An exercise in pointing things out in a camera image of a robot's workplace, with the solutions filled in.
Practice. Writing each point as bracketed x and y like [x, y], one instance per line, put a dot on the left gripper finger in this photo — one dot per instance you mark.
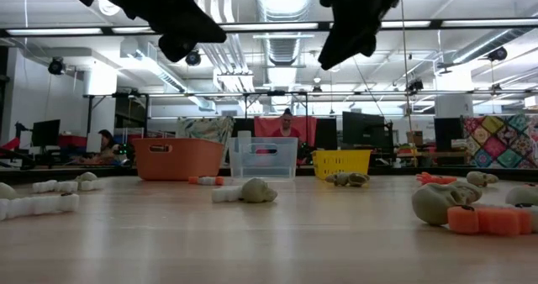
[176, 48]
[185, 23]

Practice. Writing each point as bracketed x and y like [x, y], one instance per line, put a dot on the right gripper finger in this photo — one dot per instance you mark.
[366, 48]
[344, 36]

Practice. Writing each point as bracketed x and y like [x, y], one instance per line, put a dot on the orange plastic skeleton hand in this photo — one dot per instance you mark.
[435, 178]

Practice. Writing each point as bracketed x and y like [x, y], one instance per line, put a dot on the long white plastic bone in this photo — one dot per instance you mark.
[46, 204]

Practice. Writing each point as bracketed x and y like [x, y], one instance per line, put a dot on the black ceiling spotlight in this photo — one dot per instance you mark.
[193, 59]
[497, 54]
[56, 66]
[415, 85]

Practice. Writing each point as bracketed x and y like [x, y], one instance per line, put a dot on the LED light strip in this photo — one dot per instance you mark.
[405, 24]
[273, 26]
[126, 29]
[487, 23]
[54, 31]

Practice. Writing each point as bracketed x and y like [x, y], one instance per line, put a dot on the black overhead crossbar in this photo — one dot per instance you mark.
[273, 33]

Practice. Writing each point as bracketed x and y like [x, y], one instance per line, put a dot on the black monitor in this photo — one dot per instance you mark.
[45, 133]
[361, 128]
[447, 133]

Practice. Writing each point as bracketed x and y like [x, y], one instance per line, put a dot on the white column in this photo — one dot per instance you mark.
[100, 86]
[454, 99]

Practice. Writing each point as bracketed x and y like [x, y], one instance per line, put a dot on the leaf print curtain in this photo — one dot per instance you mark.
[206, 130]

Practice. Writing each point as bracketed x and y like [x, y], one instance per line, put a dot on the cardboard box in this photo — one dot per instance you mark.
[414, 138]

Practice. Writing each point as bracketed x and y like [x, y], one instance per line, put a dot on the person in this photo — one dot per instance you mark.
[108, 143]
[286, 126]

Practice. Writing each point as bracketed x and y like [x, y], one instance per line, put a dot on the orange plastic bin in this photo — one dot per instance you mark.
[180, 162]

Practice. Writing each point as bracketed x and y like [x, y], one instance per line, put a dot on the orange curtain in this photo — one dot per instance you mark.
[265, 126]

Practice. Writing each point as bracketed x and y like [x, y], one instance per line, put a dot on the yellow plastic basket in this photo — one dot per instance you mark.
[341, 164]

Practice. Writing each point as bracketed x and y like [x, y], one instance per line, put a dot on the clear plastic bin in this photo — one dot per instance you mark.
[262, 166]

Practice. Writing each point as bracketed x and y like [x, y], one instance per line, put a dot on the colourful patchwork quilt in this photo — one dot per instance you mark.
[500, 143]

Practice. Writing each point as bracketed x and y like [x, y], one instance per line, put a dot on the silver ventilation duct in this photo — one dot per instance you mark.
[283, 6]

